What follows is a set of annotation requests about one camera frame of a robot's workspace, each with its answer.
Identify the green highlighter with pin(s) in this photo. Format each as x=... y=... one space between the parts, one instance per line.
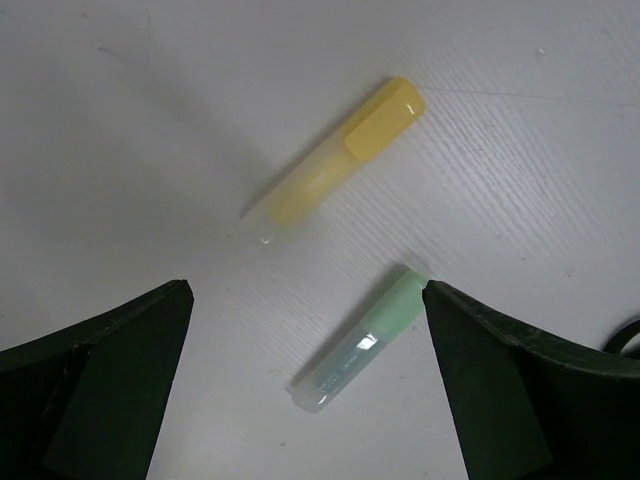
x=395 y=310

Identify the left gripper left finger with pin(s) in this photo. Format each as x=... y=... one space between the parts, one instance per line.
x=88 y=401

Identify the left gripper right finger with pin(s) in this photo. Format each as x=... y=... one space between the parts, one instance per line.
x=528 y=404

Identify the black handled scissors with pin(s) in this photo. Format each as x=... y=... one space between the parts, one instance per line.
x=619 y=342

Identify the yellow highlighter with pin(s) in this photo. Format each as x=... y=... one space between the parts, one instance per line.
x=369 y=130

